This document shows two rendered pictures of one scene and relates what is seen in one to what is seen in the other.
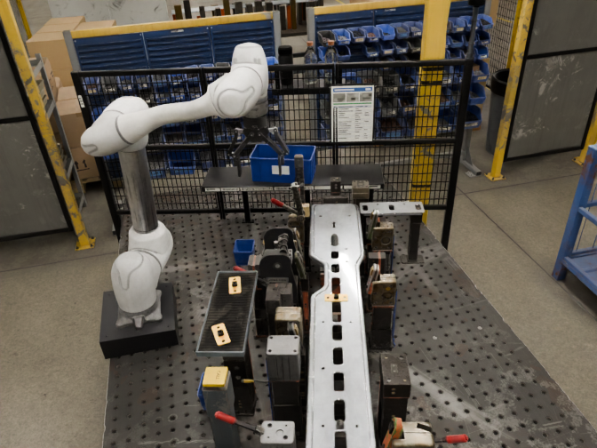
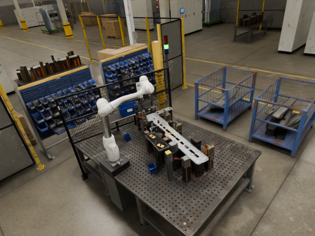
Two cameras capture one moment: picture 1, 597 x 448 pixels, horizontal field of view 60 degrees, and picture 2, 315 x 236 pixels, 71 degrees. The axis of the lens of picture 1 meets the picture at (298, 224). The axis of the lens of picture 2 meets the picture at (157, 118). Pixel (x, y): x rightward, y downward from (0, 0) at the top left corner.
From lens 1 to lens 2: 153 cm
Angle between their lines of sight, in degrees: 26
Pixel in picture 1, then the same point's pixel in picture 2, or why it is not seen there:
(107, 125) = (108, 106)
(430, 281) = not seen: hidden behind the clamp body
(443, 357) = not seen: hidden behind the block
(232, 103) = (151, 90)
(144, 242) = (110, 140)
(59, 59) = not seen: outside the picture
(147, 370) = (128, 173)
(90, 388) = (87, 204)
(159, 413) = (141, 180)
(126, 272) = (113, 148)
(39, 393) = (70, 214)
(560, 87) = (173, 68)
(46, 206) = (23, 158)
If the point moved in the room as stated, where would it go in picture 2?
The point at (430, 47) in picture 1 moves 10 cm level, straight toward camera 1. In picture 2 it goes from (158, 66) to (160, 68)
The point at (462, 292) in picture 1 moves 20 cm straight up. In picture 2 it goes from (188, 125) to (188, 115)
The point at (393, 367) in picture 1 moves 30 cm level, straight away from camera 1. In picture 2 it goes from (195, 139) to (185, 127)
